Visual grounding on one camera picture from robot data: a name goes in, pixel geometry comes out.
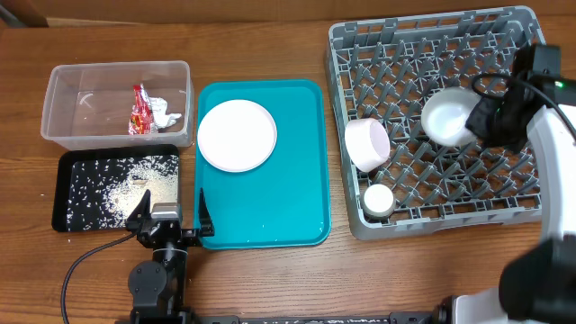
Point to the black rectangular tray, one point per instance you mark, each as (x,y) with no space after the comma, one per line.
(68,159)

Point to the clear plastic bin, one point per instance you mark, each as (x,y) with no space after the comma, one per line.
(89,106)

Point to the large white plate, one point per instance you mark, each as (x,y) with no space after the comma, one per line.
(237,136)

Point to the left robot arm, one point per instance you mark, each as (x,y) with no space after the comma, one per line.
(157,286)

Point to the white wrapper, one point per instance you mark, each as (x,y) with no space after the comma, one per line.
(162,118)

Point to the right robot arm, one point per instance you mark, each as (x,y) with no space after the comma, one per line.
(538,287)

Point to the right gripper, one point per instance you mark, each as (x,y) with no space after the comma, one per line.
(480,121)

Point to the grey plastic dish rack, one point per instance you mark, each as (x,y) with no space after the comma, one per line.
(387,69)

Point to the red snack wrapper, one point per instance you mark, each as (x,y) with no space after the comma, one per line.
(141,117)

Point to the scattered rice pile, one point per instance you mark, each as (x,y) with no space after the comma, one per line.
(103,193)

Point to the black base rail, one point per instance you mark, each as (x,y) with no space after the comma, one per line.
(417,317)

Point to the white cup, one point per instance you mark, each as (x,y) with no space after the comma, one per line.
(378,201)

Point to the white pink bowl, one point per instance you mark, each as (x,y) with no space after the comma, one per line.
(367,143)

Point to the small grey bowl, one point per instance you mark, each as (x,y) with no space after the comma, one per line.
(444,116)

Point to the teal serving tray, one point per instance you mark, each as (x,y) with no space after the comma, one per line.
(285,202)

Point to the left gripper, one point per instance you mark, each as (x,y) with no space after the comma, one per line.
(194,234)

